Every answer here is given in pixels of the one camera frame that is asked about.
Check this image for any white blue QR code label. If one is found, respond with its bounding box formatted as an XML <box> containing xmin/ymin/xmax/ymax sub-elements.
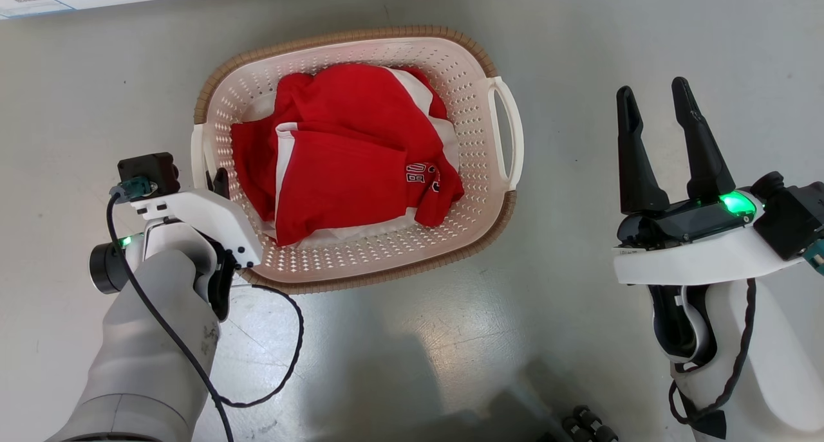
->
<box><xmin>0</xmin><ymin>0</ymin><xmax>77</xmax><ymax>21</ymax></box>

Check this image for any white laundry basket brown rim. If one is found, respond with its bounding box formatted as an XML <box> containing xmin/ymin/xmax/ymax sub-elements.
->
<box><xmin>191</xmin><ymin>25</ymin><xmax>525</xmax><ymax>295</ymax></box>

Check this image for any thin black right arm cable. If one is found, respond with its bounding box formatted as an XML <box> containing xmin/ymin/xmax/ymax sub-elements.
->
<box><xmin>668</xmin><ymin>278</ymin><xmax>758</xmax><ymax>440</ymax></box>

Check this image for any red and white garment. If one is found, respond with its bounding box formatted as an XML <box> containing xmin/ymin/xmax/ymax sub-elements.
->
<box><xmin>230</xmin><ymin>64</ymin><xmax>465</xmax><ymax>247</ymax></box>

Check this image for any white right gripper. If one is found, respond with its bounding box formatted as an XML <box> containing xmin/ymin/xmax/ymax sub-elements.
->
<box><xmin>612</xmin><ymin>77</ymin><xmax>808</xmax><ymax>286</ymax></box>

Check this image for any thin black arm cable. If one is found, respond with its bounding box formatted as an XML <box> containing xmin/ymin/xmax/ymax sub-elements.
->
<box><xmin>668</xmin><ymin>278</ymin><xmax>758</xmax><ymax>440</ymax></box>
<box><xmin>106</xmin><ymin>193</ymin><xmax>304</xmax><ymax>442</ymax></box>

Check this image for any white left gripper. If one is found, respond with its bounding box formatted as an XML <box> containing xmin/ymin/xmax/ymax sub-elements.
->
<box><xmin>131</xmin><ymin>167</ymin><xmax>263</xmax><ymax>270</ymax></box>

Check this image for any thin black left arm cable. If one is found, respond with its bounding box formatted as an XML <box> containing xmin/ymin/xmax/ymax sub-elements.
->
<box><xmin>106</xmin><ymin>193</ymin><xmax>304</xmax><ymax>442</ymax></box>

